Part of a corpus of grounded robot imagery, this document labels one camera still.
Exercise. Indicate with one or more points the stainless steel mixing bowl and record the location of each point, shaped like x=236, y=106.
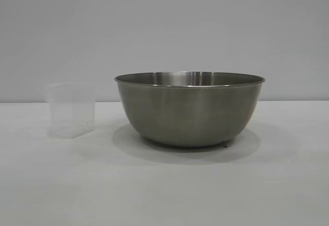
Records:
x=190, y=110

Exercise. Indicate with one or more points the translucent plastic measuring cup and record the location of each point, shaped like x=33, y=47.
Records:
x=72, y=107

